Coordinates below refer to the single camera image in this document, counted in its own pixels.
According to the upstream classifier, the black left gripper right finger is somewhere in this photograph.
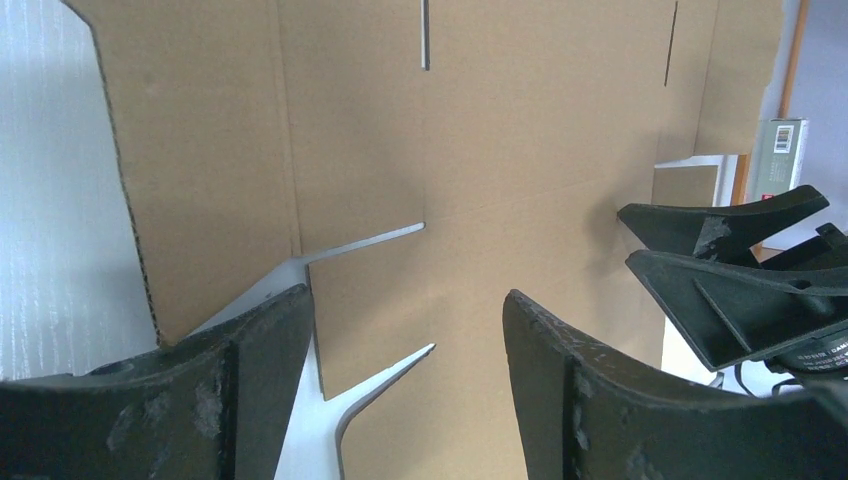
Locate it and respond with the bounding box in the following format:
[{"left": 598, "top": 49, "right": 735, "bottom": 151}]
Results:
[{"left": 502, "top": 290, "right": 847, "bottom": 479}]

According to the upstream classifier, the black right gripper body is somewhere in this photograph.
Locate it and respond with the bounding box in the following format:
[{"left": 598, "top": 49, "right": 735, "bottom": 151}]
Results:
[{"left": 761, "top": 223, "right": 847, "bottom": 396}]

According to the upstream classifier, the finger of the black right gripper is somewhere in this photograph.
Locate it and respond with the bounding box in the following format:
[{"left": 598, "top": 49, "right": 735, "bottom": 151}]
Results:
[
  {"left": 626, "top": 250, "right": 847, "bottom": 371},
  {"left": 617, "top": 185, "right": 829, "bottom": 263}
]

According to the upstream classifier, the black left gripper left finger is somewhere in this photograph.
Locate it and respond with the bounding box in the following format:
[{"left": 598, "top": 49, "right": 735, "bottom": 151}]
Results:
[{"left": 1, "top": 284, "right": 314, "bottom": 479}]

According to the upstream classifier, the brown cardboard box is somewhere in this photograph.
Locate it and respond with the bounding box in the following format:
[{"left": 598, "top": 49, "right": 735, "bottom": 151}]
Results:
[{"left": 71, "top": 1, "right": 784, "bottom": 479}]

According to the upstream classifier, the white green product box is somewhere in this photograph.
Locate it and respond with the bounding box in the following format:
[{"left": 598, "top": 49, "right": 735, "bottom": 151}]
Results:
[{"left": 746, "top": 118, "right": 809, "bottom": 201}]

